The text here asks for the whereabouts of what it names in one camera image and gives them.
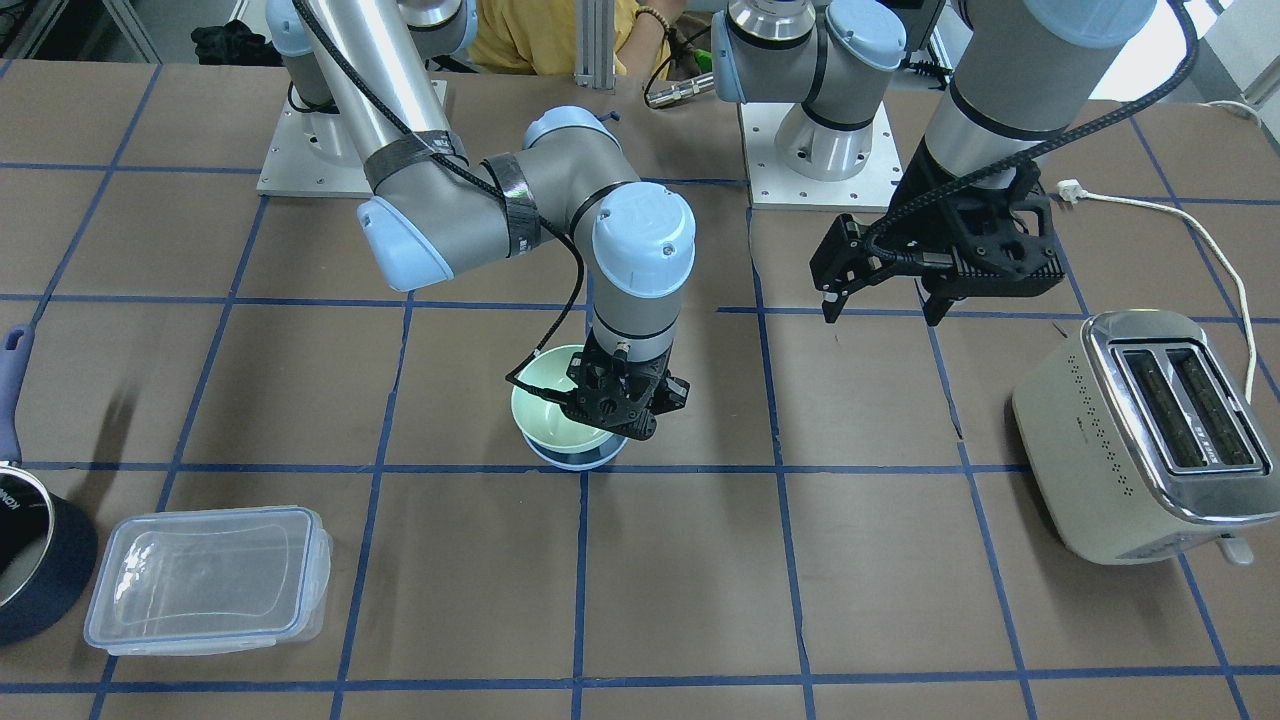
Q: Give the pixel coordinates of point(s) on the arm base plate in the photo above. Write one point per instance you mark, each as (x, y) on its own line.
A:
(348, 144)
(795, 164)

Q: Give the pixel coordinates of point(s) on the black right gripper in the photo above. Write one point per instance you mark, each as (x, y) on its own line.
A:
(676, 391)

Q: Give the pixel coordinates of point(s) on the clear plastic food container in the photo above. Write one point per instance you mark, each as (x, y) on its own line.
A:
(196, 583)

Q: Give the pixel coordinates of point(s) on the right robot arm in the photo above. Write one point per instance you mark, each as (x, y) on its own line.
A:
(433, 213)

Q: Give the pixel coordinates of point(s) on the silver cream toaster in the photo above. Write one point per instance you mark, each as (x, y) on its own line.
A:
(1142, 444)

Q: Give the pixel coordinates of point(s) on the blue bowl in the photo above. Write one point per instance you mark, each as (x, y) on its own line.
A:
(580, 461)

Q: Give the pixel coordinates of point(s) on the aluminium frame post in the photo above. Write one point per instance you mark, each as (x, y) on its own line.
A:
(595, 33)

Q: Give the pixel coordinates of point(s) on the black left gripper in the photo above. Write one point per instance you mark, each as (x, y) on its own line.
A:
(922, 216)

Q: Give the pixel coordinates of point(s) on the dark blue saucepan with lid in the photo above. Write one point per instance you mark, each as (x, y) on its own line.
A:
(48, 545)

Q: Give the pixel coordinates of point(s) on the green bowl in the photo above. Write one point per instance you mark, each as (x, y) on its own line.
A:
(541, 419)

